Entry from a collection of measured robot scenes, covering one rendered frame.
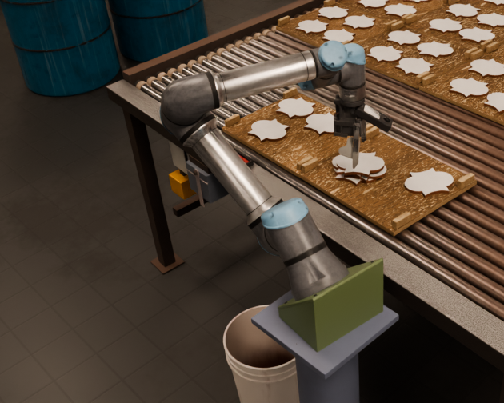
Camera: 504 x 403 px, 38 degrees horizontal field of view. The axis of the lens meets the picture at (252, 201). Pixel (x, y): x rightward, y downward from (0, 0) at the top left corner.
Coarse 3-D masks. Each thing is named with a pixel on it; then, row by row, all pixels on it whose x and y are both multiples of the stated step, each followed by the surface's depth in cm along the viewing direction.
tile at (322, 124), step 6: (312, 114) 254; (318, 114) 254; (324, 114) 253; (330, 114) 253; (306, 120) 251; (312, 120) 251; (318, 120) 251; (324, 120) 250; (330, 120) 250; (306, 126) 248; (312, 126) 248; (318, 126) 247; (324, 126) 247; (330, 126) 246; (318, 132) 244; (324, 132) 245; (330, 132) 244
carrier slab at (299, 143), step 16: (304, 96) 268; (256, 112) 262; (272, 112) 261; (320, 112) 257; (224, 128) 255; (240, 128) 254; (256, 144) 245; (272, 144) 243; (288, 144) 242; (304, 144) 241; (320, 144) 240; (336, 144) 239; (272, 160) 237; (288, 160) 235; (320, 160) 233
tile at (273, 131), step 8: (264, 120) 254; (256, 128) 251; (264, 128) 250; (272, 128) 250; (280, 128) 249; (288, 128) 250; (256, 136) 248; (264, 136) 246; (272, 136) 245; (280, 136) 245
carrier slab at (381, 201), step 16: (368, 144) 237; (384, 144) 236; (400, 144) 235; (384, 160) 229; (400, 160) 228; (416, 160) 227; (432, 160) 226; (304, 176) 227; (320, 176) 226; (336, 176) 225; (384, 176) 222; (400, 176) 221; (336, 192) 218; (352, 192) 217; (368, 192) 216; (384, 192) 216; (400, 192) 215; (352, 208) 212; (368, 208) 210; (384, 208) 210; (400, 208) 209; (416, 208) 208; (432, 208) 207; (384, 224) 204
